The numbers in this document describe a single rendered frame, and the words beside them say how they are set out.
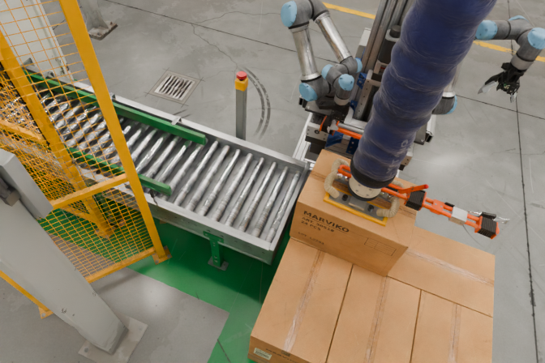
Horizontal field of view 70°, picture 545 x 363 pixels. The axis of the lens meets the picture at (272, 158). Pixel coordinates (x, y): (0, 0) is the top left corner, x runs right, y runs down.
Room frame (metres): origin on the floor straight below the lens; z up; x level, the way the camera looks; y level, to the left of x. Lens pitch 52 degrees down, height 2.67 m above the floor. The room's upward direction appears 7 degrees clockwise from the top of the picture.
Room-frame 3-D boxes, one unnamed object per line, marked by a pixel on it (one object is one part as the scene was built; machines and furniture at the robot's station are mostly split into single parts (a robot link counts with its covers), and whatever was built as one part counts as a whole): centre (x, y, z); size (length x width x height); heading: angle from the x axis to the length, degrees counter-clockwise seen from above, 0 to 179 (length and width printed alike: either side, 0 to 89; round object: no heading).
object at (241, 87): (1.93, 0.26, 0.50); 0.07 x 0.07 x 1.00; 74
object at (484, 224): (0.99, -1.06, 1.07); 0.08 x 0.07 x 0.05; 71
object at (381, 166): (1.19, -0.50, 1.68); 0.22 x 0.22 x 1.04
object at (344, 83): (1.53, -0.32, 1.38); 0.09 x 0.08 x 0.11; 39
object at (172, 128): (1.98, 1.24, 0.60); 1.60 x 0.10 x 0.09; 74
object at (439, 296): (0.81, -0.71, 0.34); 1.20 x 1.00 x 0.40; 74
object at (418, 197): (1.11, -0.73, 1.07); 0.10 x 0.08 x 0.06; 161
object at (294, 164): (1.93, 0.88, 0.50); 2.31 x 0.05 x 0.19; 74
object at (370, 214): (1.10, -0.46, 0.97); 0.34 x 0.10 x 0.05; 71
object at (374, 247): (1.19, -0.50, 0.74); 0.60 x 0.40 x 0.40; 71
